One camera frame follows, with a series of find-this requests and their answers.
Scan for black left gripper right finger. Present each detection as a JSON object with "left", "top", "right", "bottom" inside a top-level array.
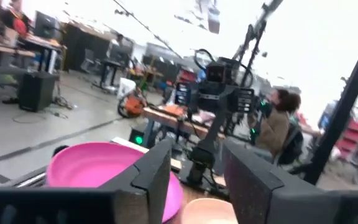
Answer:
[{"left": 222, "top": 141, "right": 358, "bottom": 224}]

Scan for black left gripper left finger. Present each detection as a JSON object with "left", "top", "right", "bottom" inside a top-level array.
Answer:
[{"left": 0, "top": 138, "right": 173, "bottom": 224}]

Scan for black overhead boom stand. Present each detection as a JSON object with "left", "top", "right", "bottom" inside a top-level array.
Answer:
[{"left": 232, "top": 0, "right": 285, "bottom": 88}]

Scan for wooden workbench blue legs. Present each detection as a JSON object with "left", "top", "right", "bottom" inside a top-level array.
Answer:
[{"left": 141, "top": 105, "right": 226, "bottom": 141}]

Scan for white bucket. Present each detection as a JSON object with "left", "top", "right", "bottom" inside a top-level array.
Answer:
[{"left": 116, "top": 77, "right": 137, "bottom": 101}]

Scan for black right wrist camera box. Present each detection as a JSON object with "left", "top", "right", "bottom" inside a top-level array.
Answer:
[{"left": 205, "top": 58, "right": 241, "bottom": 84}]

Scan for pink plastic bowl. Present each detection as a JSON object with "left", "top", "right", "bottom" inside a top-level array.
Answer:
[{"left": 45, "top": 141, "right": 185, "bottom": 223}]

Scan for black box green light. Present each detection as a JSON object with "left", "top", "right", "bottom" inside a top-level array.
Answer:
[{"left": 128, "top": 126, "right": 146, "bottom": 147}]

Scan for black rig upright post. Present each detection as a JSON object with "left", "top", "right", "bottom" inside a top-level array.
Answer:
[{"left": 303, "top": 17, "right": 358, "bottom": 187}]

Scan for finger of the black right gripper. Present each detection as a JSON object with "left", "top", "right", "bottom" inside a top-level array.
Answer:
[
  {"left": 174, "top": 82, "right": 193, "bottom": 106},
  {"left": 235, "top": 88, "right": 255, "bottom": 114}
]

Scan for cable bundle on floor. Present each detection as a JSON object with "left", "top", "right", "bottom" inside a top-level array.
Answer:
[{"left": 51, "top": 95, "right": 74, "bottom": 111}]

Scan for silver aluminium rail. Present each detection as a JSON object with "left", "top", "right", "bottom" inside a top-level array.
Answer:
[{"left": 11, "top": 167, "right": 48, "bottom": 189}]

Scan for red storage bin rack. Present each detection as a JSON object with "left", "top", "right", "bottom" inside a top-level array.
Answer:
[{"left": 336, "top": 118, "right": 358, "bottom": 161}]

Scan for black device with green lights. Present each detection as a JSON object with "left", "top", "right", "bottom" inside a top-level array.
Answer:
[{"left": 249, "top": 98, "right": 273, "bottom": 146}]

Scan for black speaker box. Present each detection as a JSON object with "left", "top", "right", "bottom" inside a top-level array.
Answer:
[{"left": 17, "top": 71, "right": 58, "bottom": 113}]

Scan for black office chair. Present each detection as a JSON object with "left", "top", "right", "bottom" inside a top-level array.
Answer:
[{"left": 277, "top": 123, "right": 305, "bottom": 166}]

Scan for black monitor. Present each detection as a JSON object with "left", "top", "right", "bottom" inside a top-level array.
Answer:
[{"left": 33, "top": 11, "right": 62, "bottom": 40}]

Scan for orange shop vacuum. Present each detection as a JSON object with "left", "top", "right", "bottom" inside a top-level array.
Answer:
[{"left": 117, "top": 89, "right": 149, "bottom": 119}]

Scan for black desk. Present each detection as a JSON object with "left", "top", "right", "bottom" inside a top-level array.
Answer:
[{"left": 99, "top": 58, "right": 124, "bottom": 90}]

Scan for person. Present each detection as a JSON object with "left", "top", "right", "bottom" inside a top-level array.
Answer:
[{"left": 246, "top": 88, "right": 303, "bottom": 164}]

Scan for black cabinet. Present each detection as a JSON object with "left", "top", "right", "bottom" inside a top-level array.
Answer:
[{"left": 61, "top": 22, "right": 113, "bottom": 72}]

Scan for peach plastic plate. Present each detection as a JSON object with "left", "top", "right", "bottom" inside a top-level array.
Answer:
[{"left": 181, "top": 197, "right": 239, "bottom": 224}]

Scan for red bins on shelf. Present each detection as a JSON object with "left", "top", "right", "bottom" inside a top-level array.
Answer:
[{"left": 178, "top": 68, "right": 198, "bottom": 83}]

